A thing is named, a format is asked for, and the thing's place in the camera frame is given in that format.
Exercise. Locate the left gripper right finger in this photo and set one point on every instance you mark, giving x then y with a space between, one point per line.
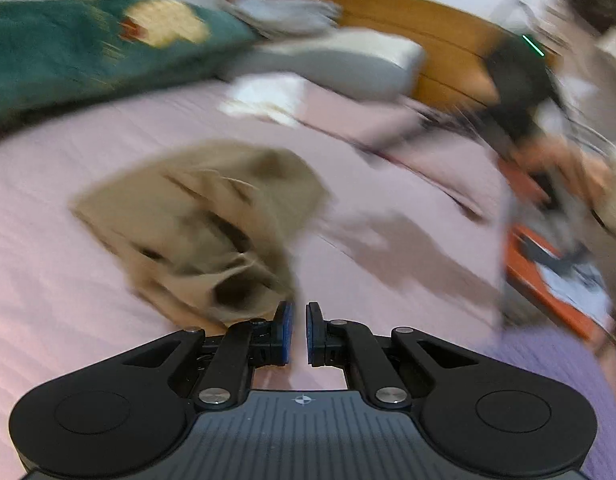
474 411

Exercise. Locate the green plush blanket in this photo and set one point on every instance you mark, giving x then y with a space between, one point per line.
56 53

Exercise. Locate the purple fuzzy garment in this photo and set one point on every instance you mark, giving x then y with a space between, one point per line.
581 400

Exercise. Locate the white folded cloth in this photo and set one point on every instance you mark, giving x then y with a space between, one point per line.
274 97

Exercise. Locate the wooden headboard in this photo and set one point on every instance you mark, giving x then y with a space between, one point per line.
455 43

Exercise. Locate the orange bedside items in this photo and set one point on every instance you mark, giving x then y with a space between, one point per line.
548 263

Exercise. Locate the grey pillow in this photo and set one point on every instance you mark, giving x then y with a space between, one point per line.
360 63

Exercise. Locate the grey folded garment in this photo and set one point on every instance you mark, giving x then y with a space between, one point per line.
278 19

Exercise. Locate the tan t-shirt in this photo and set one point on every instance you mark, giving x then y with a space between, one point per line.
202 234

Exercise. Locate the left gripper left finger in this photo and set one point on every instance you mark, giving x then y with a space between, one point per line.
123 414

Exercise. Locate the person right hand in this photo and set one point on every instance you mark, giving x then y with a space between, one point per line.
586 176

